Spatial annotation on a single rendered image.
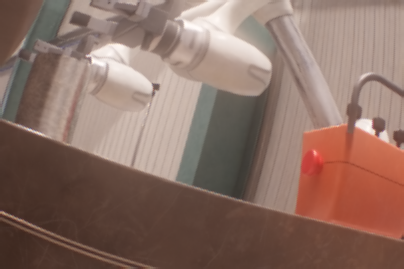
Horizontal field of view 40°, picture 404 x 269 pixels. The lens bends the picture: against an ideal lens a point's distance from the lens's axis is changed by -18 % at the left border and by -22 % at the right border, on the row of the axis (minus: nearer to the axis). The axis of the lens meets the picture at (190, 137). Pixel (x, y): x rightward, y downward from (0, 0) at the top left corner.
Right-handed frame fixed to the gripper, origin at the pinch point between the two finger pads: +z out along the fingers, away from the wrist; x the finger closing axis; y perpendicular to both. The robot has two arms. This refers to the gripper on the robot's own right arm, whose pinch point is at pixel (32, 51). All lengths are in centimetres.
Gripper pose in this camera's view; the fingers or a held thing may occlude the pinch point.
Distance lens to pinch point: 151.7
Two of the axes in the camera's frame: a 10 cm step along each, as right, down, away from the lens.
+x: -5.9, 0.0, 8.1
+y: -2.6, 9.5, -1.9
